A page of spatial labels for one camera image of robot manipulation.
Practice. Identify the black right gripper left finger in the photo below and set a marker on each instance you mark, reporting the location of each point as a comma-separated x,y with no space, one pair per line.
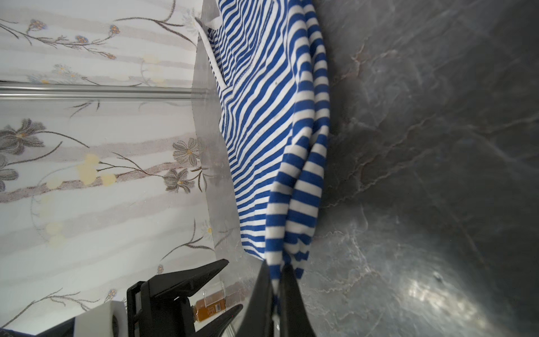
258,320

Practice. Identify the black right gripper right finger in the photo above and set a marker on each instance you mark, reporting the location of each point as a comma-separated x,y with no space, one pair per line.
294,321

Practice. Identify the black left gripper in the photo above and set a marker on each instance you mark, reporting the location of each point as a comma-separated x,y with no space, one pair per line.
161,306

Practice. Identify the blue white striped tank top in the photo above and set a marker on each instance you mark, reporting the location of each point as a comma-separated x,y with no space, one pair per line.
269,61

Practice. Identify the spice jar with dark lid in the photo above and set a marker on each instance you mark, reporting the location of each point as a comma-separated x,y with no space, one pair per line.
209,306

